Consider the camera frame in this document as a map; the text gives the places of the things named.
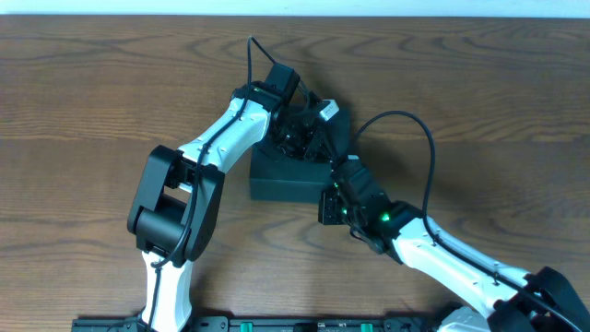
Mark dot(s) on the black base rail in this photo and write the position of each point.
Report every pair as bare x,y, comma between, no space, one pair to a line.
225,324

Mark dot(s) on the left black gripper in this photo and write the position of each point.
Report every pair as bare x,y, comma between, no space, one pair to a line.
305,145

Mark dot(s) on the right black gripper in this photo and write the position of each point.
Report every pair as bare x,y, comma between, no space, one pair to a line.
329,208

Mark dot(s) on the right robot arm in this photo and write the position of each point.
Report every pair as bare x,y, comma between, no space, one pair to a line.
509,298

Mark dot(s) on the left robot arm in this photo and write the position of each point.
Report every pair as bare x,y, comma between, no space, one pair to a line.
175,209

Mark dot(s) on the black gift box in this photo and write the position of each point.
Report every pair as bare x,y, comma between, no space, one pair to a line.
277,177

